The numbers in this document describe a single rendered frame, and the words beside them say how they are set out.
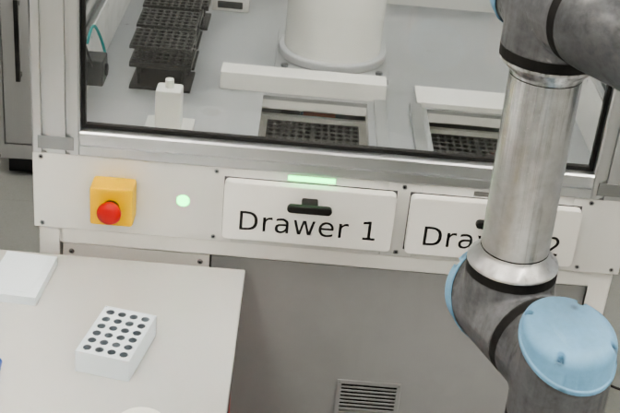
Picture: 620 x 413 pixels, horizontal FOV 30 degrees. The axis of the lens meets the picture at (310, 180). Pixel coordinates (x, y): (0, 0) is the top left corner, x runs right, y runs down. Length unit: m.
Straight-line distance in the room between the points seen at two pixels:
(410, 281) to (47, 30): 0.76
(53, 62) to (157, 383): 0.54
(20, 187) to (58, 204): 1.82
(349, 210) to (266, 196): 0.14
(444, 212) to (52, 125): 0.67
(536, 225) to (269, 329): 0.82
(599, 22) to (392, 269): 0.93
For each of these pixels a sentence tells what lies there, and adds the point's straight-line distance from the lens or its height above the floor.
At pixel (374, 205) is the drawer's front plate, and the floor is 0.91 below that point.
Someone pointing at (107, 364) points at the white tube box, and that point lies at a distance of 1.75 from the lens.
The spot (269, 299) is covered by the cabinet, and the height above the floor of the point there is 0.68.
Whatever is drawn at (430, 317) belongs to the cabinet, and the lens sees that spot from 2.12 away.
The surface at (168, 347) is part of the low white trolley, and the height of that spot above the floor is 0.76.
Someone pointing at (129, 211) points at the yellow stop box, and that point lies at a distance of 1.96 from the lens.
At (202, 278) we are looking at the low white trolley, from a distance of 1.99.
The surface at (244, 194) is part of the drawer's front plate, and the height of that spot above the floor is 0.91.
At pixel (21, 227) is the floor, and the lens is 3.62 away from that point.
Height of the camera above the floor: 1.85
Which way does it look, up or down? 28 degrees down
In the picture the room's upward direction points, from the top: 6 degrees clockwise
